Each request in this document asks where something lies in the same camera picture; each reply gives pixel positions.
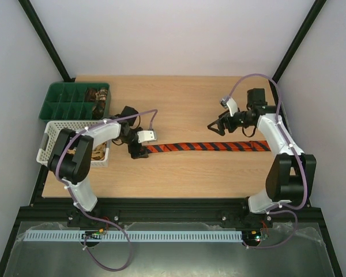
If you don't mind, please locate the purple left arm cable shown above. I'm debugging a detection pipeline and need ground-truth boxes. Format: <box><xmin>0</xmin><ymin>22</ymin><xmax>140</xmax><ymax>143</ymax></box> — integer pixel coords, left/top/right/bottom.
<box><xmin>55</xmin><ymin>108</ymin><xmax>159</xmax><ymax>272</ymax></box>

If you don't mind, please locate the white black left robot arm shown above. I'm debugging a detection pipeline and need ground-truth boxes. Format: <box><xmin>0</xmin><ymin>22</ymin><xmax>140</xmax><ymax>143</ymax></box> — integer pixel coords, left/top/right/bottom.
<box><xmin>47</xmin><ymin>106</ymin><xmax>148</xmax><ymax>212</ymax></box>

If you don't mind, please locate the right black frame post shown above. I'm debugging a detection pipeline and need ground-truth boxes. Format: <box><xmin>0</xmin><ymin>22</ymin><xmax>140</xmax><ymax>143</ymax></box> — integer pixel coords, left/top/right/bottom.
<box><xmin>271</xmin><ymin>0</ymin><xmax>327</xmax><ymax>83</ymax></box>

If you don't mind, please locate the tan patterned tie in basket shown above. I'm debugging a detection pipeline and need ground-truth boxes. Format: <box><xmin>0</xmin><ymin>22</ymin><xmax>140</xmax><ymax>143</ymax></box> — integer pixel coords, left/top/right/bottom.
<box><xmin>63</xmin><ymin>141</ymin><xmax>108</xmax><ymax>161</ymax></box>

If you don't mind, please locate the orange navy striped tie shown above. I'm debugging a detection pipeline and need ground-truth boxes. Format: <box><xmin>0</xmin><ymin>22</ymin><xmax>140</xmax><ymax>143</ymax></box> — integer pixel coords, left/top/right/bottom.
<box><xmin>146</xmin><ymin>141</ymin><xmax>271</xmax><ymax>154</ymax></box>

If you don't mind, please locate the black frame post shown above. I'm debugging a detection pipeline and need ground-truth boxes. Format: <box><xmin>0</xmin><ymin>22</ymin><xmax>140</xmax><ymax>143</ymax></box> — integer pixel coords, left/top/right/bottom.
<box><xmin>18</xmin><ymin>0</ymin><xmax>75</xmax><ymax>83</ymax></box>
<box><xmin>271</xmin><ymin>0</ymin><xmax>327</xmax><ymax>83</ymax></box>

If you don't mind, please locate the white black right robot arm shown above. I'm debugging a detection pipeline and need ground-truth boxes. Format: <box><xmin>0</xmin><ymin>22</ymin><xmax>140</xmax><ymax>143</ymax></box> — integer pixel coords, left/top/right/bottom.
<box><xmin>208</xmin><ymin>88</ymin><xmax>316</xmax><ymax>226</ymax></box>

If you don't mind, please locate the rolled beige patterned tie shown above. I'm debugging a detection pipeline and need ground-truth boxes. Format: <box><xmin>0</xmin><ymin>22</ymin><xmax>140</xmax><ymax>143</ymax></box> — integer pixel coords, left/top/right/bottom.
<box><xmin>96</xmin><ymin>88</ymin><xmax>108</xmax><ymax>102</ymax></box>

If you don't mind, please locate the light blue slotted cable duct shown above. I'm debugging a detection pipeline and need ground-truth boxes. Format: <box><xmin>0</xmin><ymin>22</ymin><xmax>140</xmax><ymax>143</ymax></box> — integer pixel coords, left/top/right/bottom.
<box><xmin>24</xmin><ymin>230</ymin><xmax>243</xmax><ymax>243</ymax></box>

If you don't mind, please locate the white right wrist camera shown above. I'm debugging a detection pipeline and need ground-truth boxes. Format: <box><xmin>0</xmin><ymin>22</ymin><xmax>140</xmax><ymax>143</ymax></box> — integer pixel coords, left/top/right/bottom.
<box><xmin>220</xmin><ymin>95</ymin><xmax>238</xmax><ymax>117</ymax></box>

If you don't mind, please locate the left black frame post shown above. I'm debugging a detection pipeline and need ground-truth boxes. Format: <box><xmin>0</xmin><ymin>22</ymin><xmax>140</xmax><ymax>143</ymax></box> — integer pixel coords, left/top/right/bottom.
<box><xmin>18</xmin><ymin>0</ymin><xmax>75</xmax><ymax>83</ymax></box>

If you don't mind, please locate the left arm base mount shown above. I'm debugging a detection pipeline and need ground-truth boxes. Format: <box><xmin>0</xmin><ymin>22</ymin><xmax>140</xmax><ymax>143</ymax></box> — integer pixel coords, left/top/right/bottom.
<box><xmin>66</xmin><ymin>207</ymin><xmax>120</xmax><ymax>230</ymax></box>

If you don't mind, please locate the white perforated plastic basket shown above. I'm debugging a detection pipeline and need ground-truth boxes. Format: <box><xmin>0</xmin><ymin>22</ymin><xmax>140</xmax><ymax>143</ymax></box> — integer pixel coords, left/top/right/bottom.
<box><xmin>36</xmin><ymin>120</ymin><xmax>112</xmax><ymax>169</ymax></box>

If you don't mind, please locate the green divided storage tray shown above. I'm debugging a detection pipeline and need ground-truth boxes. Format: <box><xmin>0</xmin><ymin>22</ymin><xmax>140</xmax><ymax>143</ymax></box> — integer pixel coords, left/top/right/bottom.
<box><xmin>39</xmin><ymin>82</ymin><xmax>111</xmax><ymax>122</ymax></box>

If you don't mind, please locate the black aluminium frame rail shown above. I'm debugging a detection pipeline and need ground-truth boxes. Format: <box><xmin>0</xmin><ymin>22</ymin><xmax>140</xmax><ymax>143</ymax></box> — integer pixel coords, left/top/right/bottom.
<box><xmin>17</xmin><ymin>197</ymin><xmax>324</xmax><ymax>229</ymax></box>

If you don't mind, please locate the rolled brown patterned tie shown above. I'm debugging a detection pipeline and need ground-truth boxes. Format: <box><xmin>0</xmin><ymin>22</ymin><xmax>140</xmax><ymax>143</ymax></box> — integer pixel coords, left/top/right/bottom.
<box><xmin>84</xmin><ymin>88</ymin><xmax>97</xmax><ymax>102</ymax></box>

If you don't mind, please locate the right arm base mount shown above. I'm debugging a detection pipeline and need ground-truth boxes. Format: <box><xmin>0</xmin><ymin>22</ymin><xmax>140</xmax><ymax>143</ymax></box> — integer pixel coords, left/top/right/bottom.
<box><xmin>220</xmin><ymin>207</ymin><xmax>272</xmax><ymax>229</ymax></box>

